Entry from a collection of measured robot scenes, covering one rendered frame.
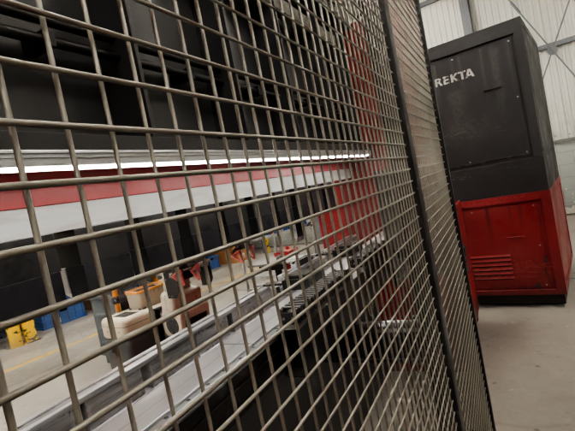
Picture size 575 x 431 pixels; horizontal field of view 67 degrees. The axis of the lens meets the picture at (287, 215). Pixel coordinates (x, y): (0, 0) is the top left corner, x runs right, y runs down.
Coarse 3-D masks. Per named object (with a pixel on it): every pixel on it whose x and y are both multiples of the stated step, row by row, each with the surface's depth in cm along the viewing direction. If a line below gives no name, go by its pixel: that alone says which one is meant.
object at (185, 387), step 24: (336, 264) 183; (240, 336) 112; (216, 360) 98; (240, 360) 95; (264, 360) 102; (192, 384) 87; (240, 384) 93; (144, 408) 80; (168, 408) 78; (192, 408) 79; (216, 408) 84
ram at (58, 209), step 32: (0, 192) 86; (32, 192) 92; (64, 192) 99; (96, 192) 106; (128, 192) 116; (192, 192) 139; (224, 192) 155; (256, 192) 175; (0, 224) 85; (64, 224) 98; (96, 224) 105
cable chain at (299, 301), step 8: (336, 272) 142; (344, 272) 140; (320, 280) 135; (328, 280) 131; (336, 280) 133; (312, 288) 126; (320, 288) 124; (328, 288) 126; (296, 296) 120; (312, 296) 117; (288, 304) 113; (296, 304) 112; (304, 304) 111; (320, 304) 120; (288, 312) 108; (296, 312) 107; (288, 320) 108
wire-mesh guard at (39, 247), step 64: (0, 0) 17; (0, 64) 17; (64, 128) 19; (128, 128) 22; (256, 128) 35; (384, 128) 75; (384, 192) 69; (448, 192) 145; (0, 256) 16; (192, 256) 25; (320, 256) 42; (384, 256) 62; (448, 256) 124; (320, 320) 40; (448, 320) 103; (0, 384) 15; (256, 384) 29; (384, 384) 52
